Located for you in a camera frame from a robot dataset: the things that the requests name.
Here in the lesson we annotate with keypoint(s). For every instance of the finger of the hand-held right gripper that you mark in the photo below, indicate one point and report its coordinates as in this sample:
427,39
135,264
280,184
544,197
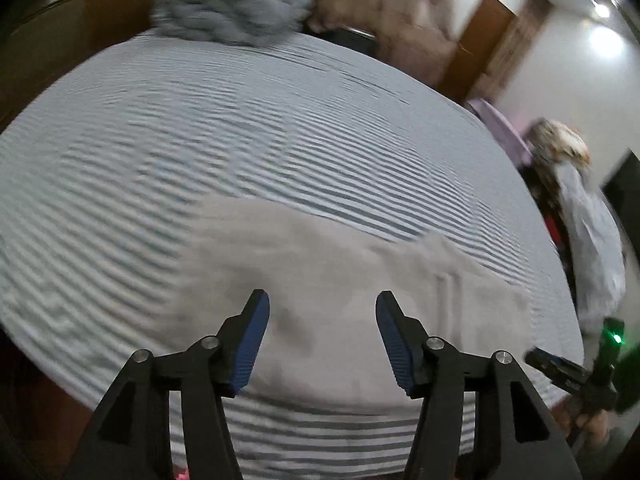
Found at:
555,367

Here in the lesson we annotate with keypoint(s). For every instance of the person's right hand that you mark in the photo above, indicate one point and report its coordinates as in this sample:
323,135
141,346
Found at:
590,425

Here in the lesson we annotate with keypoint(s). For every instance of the bed with striped sheet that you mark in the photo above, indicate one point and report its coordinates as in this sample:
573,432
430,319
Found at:
200,160

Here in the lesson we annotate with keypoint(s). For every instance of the ceiling light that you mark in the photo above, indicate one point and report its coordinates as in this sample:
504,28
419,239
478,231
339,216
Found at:
601,8

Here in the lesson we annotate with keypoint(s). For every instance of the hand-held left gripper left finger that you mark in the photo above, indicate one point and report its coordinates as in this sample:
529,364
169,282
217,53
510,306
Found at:
247,345

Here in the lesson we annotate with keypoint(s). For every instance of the purple cloth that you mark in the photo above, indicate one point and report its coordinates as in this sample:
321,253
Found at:
500,127

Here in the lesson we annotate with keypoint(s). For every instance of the floral fabric bundle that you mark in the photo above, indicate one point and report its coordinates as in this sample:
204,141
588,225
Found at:
560,142

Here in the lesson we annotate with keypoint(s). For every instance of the blue-grey quilt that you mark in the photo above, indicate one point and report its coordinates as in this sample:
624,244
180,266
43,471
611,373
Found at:
230,2

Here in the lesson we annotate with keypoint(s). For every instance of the dark wooden headboard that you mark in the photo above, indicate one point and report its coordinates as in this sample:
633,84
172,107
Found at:
65,25

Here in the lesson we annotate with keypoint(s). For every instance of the beige pants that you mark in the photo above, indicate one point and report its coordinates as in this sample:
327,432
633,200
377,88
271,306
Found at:
330,300

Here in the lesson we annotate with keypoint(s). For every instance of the dark wall screen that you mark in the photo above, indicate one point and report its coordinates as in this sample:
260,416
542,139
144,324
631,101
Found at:
625,180

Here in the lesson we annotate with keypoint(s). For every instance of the brown wooden door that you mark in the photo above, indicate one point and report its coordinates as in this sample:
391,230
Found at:
480,45

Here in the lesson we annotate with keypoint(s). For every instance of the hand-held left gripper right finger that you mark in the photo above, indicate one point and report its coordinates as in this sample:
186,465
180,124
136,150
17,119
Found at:
397,345

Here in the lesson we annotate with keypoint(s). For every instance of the pink patterned curtain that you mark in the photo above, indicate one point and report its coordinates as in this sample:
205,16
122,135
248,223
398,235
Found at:
380,0

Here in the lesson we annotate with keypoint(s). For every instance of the pale blue-white plastic bag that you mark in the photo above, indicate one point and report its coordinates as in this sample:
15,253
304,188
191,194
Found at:
592,245

